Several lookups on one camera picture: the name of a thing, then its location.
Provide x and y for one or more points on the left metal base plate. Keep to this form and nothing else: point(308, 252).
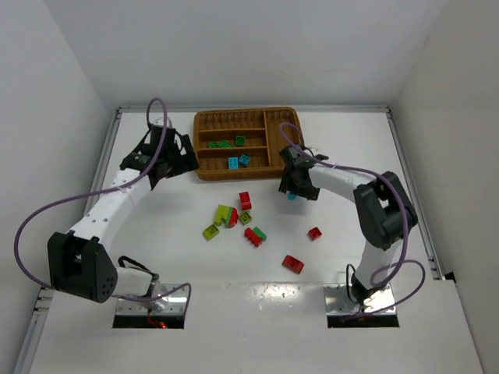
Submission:
point(169, 300)

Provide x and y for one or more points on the small lime square lego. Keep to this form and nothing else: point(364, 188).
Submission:
point(245, 217)

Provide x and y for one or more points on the small teal lego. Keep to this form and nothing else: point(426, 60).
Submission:
point(244, 160)

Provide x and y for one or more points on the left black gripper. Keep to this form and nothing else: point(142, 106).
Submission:
point(171, 164)

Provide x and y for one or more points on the brown wicker divided basket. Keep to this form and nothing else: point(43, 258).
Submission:
point(264, 141)

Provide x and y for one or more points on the teal lego brick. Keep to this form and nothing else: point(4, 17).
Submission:
point(233, 163)

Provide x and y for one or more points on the dark green square lego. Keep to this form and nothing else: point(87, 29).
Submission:
point(240, 141)

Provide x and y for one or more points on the small red square lego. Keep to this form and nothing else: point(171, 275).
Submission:
point(314, 233)

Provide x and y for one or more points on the red sloped lego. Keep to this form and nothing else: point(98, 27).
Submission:
point(293, 264)

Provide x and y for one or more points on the red green lego pair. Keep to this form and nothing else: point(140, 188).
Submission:
point(255, 236)

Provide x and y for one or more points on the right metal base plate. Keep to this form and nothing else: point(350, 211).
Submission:
point(338, 304)

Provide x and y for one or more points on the lime sloped lego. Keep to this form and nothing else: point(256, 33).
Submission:
point(210, 232)

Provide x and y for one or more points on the red two-stud lego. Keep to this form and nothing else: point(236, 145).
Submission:
point(245, 201)

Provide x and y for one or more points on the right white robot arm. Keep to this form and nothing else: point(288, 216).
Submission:
point(385, 212)

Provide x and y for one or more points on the lime red green lego assembly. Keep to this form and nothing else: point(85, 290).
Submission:
point(227, 216)

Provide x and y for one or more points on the green two-stud lego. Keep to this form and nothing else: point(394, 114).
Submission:
point(220, 144)

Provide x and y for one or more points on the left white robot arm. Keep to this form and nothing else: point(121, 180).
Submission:
point(79, 263)

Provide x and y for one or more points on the metal base plate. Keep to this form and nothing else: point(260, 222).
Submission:
point(169, 300)
point(338, 304)

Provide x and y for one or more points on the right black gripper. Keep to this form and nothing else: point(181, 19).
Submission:
point(298, 187)

